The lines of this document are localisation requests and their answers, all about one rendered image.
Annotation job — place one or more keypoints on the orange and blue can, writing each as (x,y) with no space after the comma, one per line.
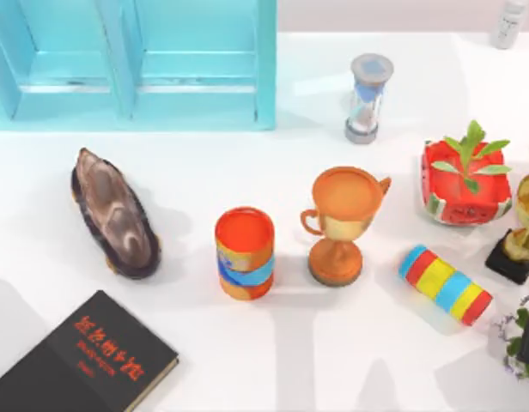
(244,257)

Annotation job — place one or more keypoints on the orange trophy cup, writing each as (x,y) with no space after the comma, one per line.
(342,214)

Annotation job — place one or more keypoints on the grey and blue hourglass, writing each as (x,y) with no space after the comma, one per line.
(367,98)

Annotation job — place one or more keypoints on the light blue rack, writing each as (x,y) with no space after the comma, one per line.
(131,64)

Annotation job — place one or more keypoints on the stack of coloured rings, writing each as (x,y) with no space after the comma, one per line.
(445,285)

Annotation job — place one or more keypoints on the watermelon plant pot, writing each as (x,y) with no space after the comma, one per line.
(464,193)

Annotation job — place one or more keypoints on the black book with red lettering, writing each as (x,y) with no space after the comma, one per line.
(82,360)

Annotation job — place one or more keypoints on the gold trophy on black base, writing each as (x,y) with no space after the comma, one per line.
(520,244)

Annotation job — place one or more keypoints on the black pot with purple flowers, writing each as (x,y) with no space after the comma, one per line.
(524,343)

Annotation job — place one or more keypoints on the white bottle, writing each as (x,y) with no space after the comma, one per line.
(508,26)

